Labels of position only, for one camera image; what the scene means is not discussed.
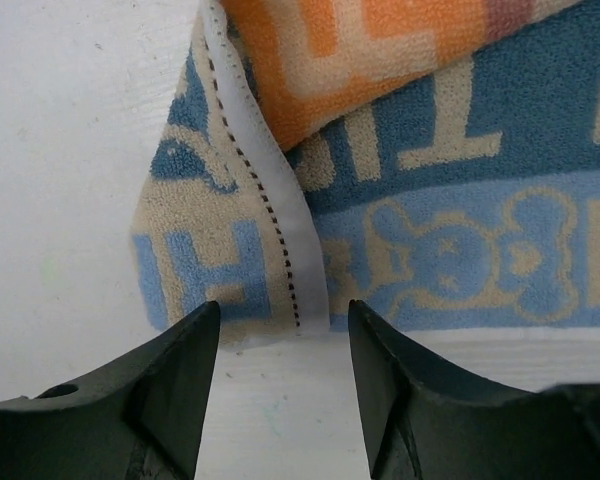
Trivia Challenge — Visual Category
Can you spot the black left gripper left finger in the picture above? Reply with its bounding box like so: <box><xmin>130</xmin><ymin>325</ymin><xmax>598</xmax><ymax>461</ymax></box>
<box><xmin>0</xmin><ymin>302</ymin><xmax>220</xmax><ymax>480</ymax></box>

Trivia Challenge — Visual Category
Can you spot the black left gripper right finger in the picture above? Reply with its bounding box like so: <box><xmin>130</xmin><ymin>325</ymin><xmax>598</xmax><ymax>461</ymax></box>
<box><xmin>348</xmin><ymin>300</ymin><xmax>600</xmax><ymax>479</ymax></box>

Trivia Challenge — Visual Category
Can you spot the printed patterned towel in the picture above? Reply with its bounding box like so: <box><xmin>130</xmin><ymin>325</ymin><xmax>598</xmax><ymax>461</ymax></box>
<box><xmin>131</xmin><ymin>1</ymin><xmax>600</xmax><ymax>344</ymax></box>

